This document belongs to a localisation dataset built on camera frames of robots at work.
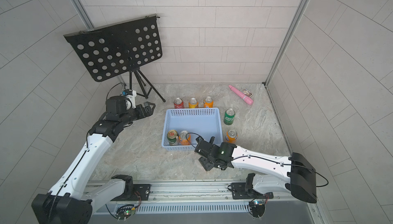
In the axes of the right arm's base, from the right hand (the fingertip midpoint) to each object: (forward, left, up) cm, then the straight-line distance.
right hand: (207, 161), depth 76 cm
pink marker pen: (+41, -29, -2) cm, 50 cm away
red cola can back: (+34, +15, +6) cm, 37 cm away
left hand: (+23, +26, +19) cm, 40 cm away
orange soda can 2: (+33, -3, +6) cm, 34 cm away
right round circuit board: (-20, -21, -6) cm, 30 cm away
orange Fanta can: (+10, -13, +5) cm, 18 cm away
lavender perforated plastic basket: (+24, +1, -2) cm, 24 cm away
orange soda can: (+33, +6, +6) cm, 34 cm away
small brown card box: (+48, -32, -4) cm, 58 cm away
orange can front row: (+10, +11, +5) cm, 16 cm away
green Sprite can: (+23, -15, +4) cm, 27 cm away
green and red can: (+11, +18, +6) cm, 22 cm away
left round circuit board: (-18, +37, -2) cm, 42 cm away
